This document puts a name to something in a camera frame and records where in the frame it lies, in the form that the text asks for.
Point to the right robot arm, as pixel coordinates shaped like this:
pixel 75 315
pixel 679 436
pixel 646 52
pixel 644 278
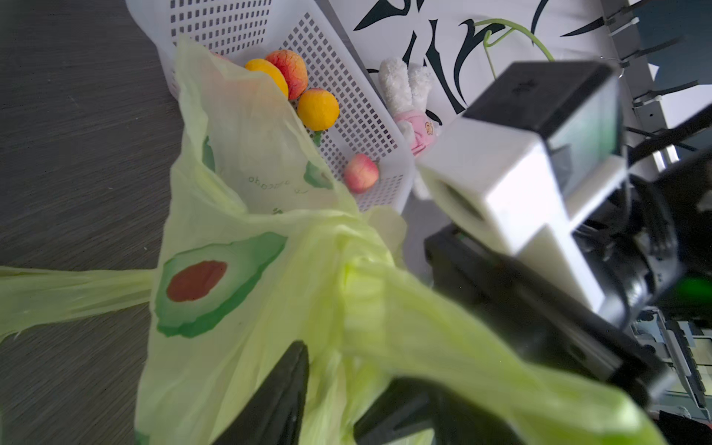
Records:
pixel 647 235

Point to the black hook rack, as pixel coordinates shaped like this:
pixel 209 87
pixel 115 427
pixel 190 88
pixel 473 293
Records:
pixel 665 49

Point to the green avocado plastic bag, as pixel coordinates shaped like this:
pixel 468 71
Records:
pixel 264 247

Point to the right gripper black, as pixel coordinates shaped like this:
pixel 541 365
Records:
pixel 541 323

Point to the plush bunny toy pink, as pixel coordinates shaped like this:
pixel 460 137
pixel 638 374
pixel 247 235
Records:
pixel 405 90

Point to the green hoop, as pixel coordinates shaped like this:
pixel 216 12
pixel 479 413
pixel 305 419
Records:
pixel 510 27

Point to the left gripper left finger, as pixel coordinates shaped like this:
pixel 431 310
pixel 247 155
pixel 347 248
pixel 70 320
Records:
pixel 273 415

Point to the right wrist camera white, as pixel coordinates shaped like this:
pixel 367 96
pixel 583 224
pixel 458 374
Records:
pixel 529 161

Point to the pink peach front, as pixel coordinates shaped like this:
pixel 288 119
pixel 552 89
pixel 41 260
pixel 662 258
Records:
pixel 361 174

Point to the white plastic basket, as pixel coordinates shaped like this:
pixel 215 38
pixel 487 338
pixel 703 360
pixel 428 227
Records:
pixel 245 30

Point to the yellow orange fruit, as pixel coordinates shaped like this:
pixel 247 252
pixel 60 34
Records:
pixel 318 109

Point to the pink peach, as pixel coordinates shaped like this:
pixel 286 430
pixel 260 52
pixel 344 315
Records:
pixel 361 174
pixel 293 69

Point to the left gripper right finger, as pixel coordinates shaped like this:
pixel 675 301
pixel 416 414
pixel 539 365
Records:
pixel 407 406

